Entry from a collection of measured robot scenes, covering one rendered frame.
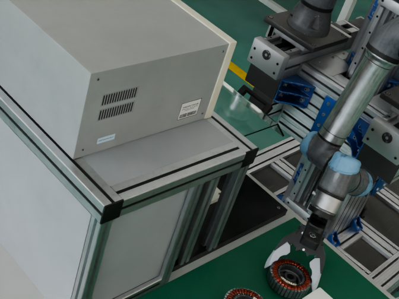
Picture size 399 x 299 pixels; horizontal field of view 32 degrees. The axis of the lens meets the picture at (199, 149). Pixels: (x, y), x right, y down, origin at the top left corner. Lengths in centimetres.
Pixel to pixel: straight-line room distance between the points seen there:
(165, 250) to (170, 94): 38
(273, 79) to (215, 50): 91
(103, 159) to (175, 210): 21
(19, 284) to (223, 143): 55
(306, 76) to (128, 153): 111
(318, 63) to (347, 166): 76
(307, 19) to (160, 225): 111
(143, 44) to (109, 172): 26
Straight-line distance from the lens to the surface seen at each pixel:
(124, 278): 155
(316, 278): 179
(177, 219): 153
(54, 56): 134
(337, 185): 175
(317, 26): 238
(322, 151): 189
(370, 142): 218
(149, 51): 137
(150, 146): 145
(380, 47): 179
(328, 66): 245
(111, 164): 138
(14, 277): 163
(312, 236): 170
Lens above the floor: 196
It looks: 35 degrees down
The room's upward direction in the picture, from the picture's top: 19 degrees clockwise
